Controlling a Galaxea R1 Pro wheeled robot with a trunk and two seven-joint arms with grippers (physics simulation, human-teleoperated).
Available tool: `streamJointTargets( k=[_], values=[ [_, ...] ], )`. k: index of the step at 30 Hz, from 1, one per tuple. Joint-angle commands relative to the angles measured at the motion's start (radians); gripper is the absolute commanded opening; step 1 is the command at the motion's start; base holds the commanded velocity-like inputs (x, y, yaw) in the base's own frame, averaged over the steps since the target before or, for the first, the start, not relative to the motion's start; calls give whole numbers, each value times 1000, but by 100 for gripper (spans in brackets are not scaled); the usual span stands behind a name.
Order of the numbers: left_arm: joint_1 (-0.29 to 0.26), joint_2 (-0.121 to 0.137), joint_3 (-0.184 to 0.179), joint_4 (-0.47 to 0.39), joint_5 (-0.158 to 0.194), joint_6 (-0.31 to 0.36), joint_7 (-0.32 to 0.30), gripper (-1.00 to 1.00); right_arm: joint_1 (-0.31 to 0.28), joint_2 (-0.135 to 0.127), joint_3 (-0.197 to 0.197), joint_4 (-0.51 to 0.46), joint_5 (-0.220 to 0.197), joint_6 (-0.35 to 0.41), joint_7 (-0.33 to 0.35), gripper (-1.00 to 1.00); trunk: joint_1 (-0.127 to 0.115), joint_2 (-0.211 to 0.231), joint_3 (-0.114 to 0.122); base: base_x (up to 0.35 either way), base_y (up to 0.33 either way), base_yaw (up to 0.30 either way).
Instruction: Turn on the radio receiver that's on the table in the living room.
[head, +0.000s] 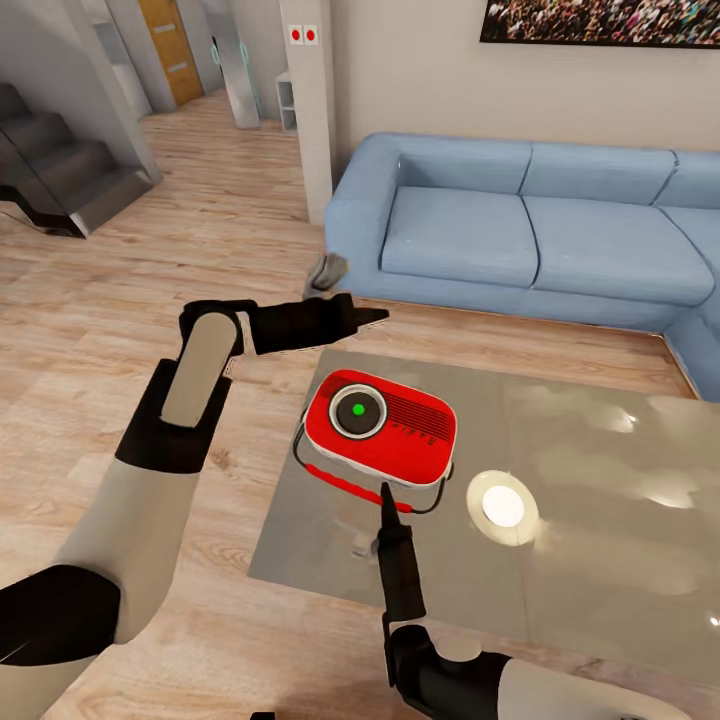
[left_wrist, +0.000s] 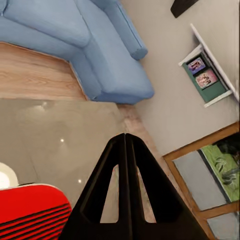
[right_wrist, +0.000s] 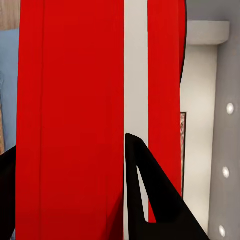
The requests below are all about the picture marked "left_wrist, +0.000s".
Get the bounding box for radio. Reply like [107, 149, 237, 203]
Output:
[0, 182, 72, 240]

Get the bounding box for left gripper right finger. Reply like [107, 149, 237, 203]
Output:
[125, 133, 210, 240]

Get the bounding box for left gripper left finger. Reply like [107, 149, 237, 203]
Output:
[58, 133, 133, 240]

